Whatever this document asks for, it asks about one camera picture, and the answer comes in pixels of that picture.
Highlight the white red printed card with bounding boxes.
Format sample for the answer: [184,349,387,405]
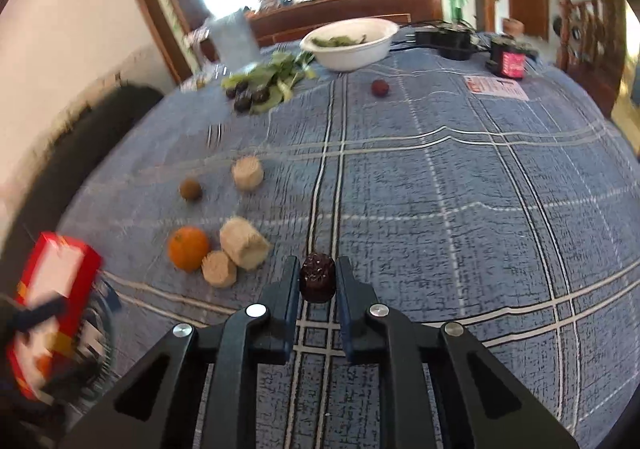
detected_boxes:
[464,75,530,102]

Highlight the green vegetable stalks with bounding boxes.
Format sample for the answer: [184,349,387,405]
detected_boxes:
[222,51,317,116]

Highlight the orange mandarin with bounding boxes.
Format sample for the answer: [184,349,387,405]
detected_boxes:
[168,227,210,273]

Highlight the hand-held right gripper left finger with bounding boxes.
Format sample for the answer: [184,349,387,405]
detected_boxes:
[60,256,303,449]

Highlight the black power adapter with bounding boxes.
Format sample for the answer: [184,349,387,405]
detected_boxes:
[414,26,477,61]

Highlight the black bottle red label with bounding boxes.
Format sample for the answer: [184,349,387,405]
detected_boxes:
[490,36,529,80]

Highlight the white bowl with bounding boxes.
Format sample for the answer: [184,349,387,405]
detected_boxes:
[300,19,400,72]

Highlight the wooden cabinet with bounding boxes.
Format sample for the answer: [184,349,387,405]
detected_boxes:
[245,0,433,47]

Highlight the red shallow box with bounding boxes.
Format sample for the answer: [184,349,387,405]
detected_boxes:
[6,230,104,402]

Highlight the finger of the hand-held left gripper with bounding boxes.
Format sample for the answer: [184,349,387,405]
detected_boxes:
[7,296,65,332]

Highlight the clear glass pitcher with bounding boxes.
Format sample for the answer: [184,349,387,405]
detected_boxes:
[200,11,259,76]

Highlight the wooden chair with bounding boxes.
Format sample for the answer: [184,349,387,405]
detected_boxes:
[554,0,628,117]

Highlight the large beige bread chunk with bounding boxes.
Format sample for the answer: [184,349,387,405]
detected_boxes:
[220,216,271,272]

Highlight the small beige bread piece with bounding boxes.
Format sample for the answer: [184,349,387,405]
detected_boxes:
[202,250,238,289]

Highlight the dark wrinkled date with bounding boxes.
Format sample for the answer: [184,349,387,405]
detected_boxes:
[300,253,335,304]

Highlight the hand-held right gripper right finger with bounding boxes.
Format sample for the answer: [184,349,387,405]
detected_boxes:
[336,256,581,449]

